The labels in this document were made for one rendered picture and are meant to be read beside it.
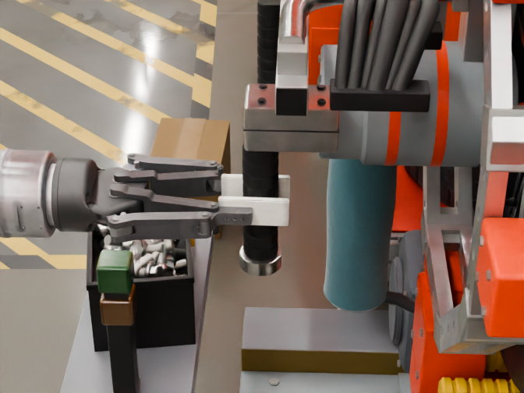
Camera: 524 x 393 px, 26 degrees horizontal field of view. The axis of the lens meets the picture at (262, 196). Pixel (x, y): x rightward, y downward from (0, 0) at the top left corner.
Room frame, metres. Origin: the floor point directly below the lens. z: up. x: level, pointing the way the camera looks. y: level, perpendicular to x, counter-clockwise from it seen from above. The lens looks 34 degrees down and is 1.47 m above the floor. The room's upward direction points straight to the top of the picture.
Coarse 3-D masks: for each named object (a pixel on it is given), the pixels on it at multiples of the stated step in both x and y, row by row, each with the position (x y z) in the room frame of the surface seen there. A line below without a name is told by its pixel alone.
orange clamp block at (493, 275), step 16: (496, 224) 0.83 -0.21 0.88; (512, 224) 0.83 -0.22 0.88; (480, 240) 0.82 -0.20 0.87; (496, 240) 0.81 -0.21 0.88; (512, 240) 0.81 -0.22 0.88; (480, 256) 0.83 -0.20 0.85; (496, 256) 0.78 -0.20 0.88; (512, 256) 0.78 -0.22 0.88; (480, 272) 0.82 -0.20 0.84; (496, 272) 0.76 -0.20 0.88; (512, 272) 0.76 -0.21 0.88; (480, 288) 0.81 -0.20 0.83; (496, 288) 0.76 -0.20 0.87; (512, 288) 0.75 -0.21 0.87; (496, 304) 0.76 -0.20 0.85; (512, 304) 0.75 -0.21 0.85; (496, 320) 0.76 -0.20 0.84; (512, 320) 0.75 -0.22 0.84; (496, 336) 0.76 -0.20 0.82; (512, 336) 0.75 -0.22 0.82
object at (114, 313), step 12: (132, 288) 1.09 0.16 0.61; (108, 300) 1.06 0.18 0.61; (120, 300) 1.06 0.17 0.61; (132, 300) 1.07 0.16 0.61; (108, 312) 1.06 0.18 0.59; (120, 312) 1.06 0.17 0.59; (132, 312) 1.06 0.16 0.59; (108, 324) 1.06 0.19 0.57; (120, 324) 1.06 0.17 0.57; (132, 324) 1.06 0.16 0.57
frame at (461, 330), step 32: (512, 128) 0.85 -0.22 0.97; (480, 160) 0.87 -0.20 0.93; (512, 160) 0.84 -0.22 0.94; (480, 192) 0.87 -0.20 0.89; (448, 224) 1.21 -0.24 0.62; (480, 224) 0.85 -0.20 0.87; (448, 288) 1.08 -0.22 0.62; (448, 320) 0.96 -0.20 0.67; (480, 320) 0.84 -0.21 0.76; (448, 352) 0.98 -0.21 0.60; (480, 352) 0.98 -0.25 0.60
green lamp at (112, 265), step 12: (108, 252) 1.09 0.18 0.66; (120, 252) 1.09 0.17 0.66; (132, 252) 1.10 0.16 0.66; (108, 264) 1.07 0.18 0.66; (120, 264) 1.07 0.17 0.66; (132, 264) 1.08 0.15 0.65; (108, 276) 1.06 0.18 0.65; (120, 276) 1.06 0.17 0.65; (132, 276) 1.08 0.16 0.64; (108, 288) 1.06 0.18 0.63; (120, 288) 1.06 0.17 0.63
